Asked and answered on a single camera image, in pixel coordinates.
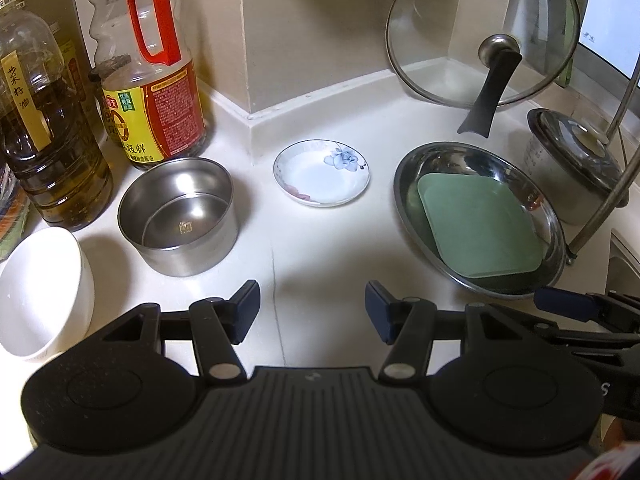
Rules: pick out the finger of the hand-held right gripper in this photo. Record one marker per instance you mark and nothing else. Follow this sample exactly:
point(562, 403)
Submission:
point(560, 301)
point(590, 342)

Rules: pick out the large stainless steel plate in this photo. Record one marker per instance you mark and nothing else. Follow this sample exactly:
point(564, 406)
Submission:
point(450, 160)

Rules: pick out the green square plate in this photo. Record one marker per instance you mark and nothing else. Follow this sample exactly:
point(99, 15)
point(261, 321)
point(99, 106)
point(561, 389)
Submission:
point(480, 230)

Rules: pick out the large clear cooking oil bottle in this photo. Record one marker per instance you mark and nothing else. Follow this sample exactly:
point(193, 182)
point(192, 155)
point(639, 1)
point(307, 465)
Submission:
point(55, 160)

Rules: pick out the amber condiment bottle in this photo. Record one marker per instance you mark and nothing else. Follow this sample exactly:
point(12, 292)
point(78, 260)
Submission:
point(75, 75)

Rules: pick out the white panel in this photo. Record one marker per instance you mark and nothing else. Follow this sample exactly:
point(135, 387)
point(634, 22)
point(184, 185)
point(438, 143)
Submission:
point(610, 20)

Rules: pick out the colorful plastic packet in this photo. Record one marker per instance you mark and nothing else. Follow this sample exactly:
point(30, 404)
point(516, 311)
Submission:
point(10, 220)

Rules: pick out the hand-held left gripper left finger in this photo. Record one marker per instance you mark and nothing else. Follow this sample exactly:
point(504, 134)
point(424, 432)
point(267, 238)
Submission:
point(248, 297)

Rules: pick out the small pot lid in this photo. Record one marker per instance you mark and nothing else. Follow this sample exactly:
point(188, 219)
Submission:
point(565, 140)

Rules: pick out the small floral white plate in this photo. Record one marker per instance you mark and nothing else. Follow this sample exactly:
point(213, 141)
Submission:
point(315, 175)

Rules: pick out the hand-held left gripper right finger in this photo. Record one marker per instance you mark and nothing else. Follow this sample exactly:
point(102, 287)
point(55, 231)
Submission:
point(377, 310)

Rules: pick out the green strip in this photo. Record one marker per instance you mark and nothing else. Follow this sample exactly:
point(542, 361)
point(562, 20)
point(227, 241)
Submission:
point(570, 20)

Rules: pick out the white ceramic bowl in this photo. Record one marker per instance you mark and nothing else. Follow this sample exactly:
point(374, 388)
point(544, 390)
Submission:
point(40, 285)

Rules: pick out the steel sink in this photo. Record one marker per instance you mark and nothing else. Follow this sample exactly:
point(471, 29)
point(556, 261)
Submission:
point(627, 265)

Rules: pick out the stainless steel bowl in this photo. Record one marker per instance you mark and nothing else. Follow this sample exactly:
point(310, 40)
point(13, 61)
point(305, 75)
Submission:
point(170, 255)

